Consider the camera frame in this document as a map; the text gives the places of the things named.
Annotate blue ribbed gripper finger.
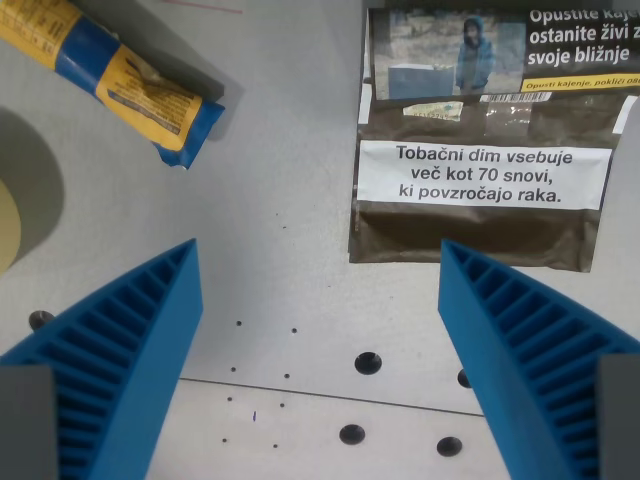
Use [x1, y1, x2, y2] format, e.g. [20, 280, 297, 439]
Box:
[0, 238, 206, 480]
[438, 238, 640, 480]

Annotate blue and yellow snack bag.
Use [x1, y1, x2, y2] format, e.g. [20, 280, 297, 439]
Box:
[0, 0, 227, 171]

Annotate cream masking tape roll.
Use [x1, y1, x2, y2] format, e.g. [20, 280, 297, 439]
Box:
[0, 175, 24, 275]

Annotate brown tobacco pouch with warnings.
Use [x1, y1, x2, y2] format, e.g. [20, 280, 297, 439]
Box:
[347, 4, 640, 275]

